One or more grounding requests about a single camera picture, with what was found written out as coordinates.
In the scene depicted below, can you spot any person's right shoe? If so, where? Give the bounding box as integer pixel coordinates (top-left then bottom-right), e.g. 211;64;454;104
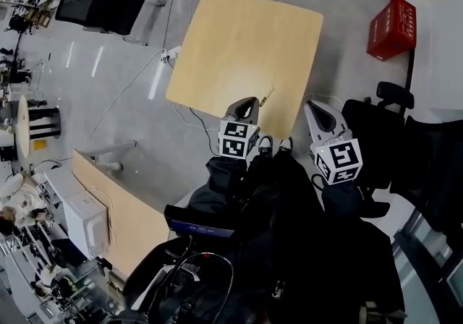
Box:
278;135;295;154

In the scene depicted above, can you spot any person's left shoe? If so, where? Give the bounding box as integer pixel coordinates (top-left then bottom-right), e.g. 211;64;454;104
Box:
257;135;274;158

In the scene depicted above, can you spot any round white table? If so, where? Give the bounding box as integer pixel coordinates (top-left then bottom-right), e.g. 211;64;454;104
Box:
17;95;62;159

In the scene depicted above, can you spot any person's black jacket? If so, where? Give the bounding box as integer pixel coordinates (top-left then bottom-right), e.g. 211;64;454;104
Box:
122;152;407;324

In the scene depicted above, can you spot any red box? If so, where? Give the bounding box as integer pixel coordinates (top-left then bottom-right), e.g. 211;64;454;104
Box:
366;0;418;61

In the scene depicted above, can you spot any long white floor cable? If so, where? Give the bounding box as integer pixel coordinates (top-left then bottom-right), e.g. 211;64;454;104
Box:
90;48;168;136

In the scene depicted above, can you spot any black chest cable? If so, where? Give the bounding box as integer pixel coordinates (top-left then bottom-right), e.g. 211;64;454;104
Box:
148;251;235;324

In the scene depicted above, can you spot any white cable on desk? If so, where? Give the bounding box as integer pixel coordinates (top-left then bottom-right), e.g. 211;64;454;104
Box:
91;184;117;248

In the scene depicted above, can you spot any white power strip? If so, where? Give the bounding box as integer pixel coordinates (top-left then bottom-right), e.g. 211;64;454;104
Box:
158;45;182;64

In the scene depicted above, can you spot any black chest-mounted screen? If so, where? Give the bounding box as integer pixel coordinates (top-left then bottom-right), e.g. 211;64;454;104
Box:
163;204;237;241

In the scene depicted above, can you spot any person's shoe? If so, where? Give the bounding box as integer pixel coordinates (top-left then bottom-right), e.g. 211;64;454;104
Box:
278;135;295;154
257;135;274;158

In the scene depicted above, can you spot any person's left forearm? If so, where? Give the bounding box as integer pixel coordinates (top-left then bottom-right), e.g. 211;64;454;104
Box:
189;155;251;208

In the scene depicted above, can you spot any white box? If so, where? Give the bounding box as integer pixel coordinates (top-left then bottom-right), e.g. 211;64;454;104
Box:
43;166;86;205

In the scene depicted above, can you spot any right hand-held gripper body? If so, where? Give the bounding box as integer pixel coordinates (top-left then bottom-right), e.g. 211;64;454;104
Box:
310;130;364;186

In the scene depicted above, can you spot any white microwave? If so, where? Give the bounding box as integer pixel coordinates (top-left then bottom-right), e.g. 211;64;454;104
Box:
62;189;111;260

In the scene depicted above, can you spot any black floor cable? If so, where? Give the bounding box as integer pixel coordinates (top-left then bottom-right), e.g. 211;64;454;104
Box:
162;0;182;49

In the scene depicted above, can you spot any white looped floor cable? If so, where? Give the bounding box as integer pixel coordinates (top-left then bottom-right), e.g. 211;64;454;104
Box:
173;101;222;152

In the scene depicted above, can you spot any person's right forearm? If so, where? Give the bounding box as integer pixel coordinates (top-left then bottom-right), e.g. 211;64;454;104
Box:
321;181;365;219

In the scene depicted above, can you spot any long wooden desk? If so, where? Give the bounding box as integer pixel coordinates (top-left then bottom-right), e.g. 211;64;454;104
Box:
72;139;171;277

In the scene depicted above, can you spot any black mesh visitor chair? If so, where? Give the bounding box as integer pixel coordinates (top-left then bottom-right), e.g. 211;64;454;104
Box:
54;0;166;47

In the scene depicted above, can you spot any black office chair with armrest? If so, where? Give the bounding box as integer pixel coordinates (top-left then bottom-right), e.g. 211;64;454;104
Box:
341;80;463;234

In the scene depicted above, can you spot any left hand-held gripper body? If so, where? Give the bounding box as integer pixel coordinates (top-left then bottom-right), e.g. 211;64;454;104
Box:
218;115;261;161

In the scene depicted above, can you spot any square wooden table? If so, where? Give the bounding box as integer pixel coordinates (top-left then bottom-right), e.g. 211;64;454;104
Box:
165;0;324;140

